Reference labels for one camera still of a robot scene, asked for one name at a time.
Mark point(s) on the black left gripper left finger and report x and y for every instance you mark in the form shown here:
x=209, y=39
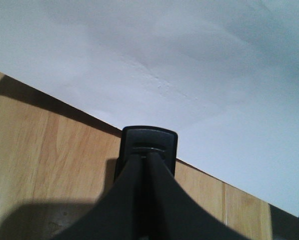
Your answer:
x=115, y=216

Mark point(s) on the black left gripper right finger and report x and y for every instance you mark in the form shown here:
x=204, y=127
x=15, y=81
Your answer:
x=176, y=216

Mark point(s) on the white paper sheets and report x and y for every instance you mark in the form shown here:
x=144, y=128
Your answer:
x=223, y=74

